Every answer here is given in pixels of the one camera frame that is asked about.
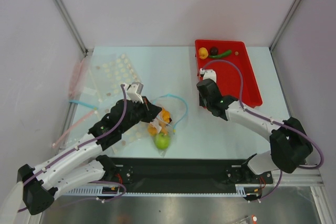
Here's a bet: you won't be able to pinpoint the blue zipper clear bag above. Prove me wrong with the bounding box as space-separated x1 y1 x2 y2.
148 93 188 157

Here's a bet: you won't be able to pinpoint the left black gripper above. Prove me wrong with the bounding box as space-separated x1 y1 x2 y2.
120 95 162 133

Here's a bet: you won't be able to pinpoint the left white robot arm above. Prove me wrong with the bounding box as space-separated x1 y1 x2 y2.
17 100 162 215

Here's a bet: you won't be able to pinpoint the green toy apple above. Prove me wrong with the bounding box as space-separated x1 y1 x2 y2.
154 133 171 150

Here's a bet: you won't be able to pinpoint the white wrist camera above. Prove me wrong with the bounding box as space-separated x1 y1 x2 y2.
199 68 217 83
122 82 144 103

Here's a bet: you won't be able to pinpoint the yellow toy fruit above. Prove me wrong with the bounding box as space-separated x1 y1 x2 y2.
198 47 209 60

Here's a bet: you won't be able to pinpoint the left corner aluminium post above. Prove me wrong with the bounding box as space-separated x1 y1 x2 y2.
52 0 88 57

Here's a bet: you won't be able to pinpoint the orange toy fruit pieces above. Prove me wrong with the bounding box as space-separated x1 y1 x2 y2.
148 108 172 136

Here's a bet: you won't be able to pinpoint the red plastic tray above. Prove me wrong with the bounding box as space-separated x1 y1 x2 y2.
195 39 263 108

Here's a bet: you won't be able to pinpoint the pink zipper clear bag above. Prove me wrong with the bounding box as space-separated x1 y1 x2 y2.
51 59 98 149

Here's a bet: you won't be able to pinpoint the white slotted cable duct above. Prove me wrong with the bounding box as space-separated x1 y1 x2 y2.
65 185 248 197

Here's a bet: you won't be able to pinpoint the aluminium frame rail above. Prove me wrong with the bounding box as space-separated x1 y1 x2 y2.
36 163 323 190

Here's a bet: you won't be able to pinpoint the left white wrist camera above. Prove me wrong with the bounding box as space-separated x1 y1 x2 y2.
122 82 144 103

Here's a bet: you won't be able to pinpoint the dotted clear zip bag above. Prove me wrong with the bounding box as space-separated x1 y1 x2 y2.
88 54 148 156

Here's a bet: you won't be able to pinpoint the dark mangosteen toy back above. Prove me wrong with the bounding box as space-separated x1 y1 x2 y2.
209 47 218 56

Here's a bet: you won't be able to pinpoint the green toy chili pepper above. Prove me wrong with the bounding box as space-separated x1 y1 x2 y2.
209 50 232 59

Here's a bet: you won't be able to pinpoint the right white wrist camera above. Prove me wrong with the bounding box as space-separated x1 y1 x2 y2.
199 68 217 83

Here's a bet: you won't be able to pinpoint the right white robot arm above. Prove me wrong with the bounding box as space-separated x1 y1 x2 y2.
196 79 313 183

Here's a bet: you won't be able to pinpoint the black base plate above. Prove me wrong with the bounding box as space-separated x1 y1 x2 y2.
96 155 273 194

